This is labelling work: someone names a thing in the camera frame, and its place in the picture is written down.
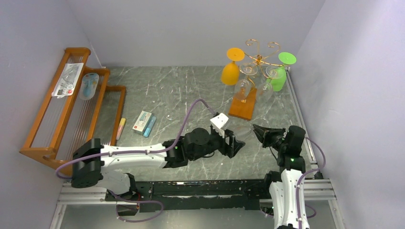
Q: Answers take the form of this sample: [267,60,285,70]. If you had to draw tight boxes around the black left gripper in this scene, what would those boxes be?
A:
[190,130,245,163]

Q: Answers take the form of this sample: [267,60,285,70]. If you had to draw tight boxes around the clear wine glass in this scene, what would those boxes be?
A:
[256,65,285,103]
[160,85,178,121]
[234,63,258,103]

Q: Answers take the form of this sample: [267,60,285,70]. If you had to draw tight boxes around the green plastic wine glass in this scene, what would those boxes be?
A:
[266,52,297,92]

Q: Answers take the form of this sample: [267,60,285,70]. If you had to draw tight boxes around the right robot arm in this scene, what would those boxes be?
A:
[253,124,310,229]

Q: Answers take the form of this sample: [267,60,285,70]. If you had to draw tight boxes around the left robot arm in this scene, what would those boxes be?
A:
[71,128,245,200]

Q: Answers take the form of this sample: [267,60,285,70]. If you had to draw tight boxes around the yellow plastic wine glass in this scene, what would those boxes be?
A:
[221,48,245,85]

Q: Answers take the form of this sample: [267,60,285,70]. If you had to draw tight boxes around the blue marker pen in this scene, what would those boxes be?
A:
[143,116,157,138]

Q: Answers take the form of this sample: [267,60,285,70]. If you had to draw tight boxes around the small white blue box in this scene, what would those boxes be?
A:
[132,111,152,134]

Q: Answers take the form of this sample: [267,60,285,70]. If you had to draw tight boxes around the yellow pink marker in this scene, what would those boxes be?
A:
[116,118,126,140]

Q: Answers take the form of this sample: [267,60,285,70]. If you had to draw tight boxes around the light blue packaged item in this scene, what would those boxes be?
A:
[79,73,99,101]

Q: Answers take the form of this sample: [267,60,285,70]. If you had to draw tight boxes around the wooden tiered shelf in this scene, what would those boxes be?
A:
[20,47,126,169]

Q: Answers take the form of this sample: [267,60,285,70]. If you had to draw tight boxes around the white packaged item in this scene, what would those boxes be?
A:
[52,62,84,98]

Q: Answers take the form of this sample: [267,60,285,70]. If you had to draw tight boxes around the gold wire rack wooden base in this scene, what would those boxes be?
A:
[228,39,282,121]

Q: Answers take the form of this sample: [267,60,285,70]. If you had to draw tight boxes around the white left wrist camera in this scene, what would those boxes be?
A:
[210,113,229,138]

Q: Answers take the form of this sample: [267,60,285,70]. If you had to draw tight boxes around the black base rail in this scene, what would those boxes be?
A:
[120,174,275,212]

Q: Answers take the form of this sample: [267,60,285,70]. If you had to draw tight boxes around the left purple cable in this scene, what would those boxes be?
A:
[56,98,217,223]

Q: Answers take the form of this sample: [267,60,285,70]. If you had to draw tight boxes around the purple cable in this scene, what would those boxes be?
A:
[56,98,217,223]
[262,137,327,229]

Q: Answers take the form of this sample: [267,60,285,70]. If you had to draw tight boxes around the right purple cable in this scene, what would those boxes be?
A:
[262,137,327,229]

